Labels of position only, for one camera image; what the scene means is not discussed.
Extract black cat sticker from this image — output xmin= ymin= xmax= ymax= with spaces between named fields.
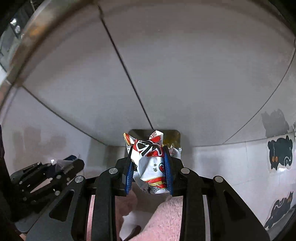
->
xmin=264 ymin=191 xmax=293 ymax=230
xmin=267 ymin=135 xmax=293 ymax=171

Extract square grey trash bin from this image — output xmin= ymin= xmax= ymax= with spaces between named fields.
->
xmin=128 ymin=129 xmax=181 ymax=149

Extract red white snack wrapper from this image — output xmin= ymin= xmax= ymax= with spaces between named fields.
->
xmin=123 ymin=130 xmax=182 ymax=194

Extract lower black cat sticker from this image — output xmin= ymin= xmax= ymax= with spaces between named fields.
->
xmin=264 ymin=191 xmax=293 ymax=230

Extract pink fuzzy trousers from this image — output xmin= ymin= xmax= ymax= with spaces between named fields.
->
xmin=86 ymin=189 xmax=183 ymax=241

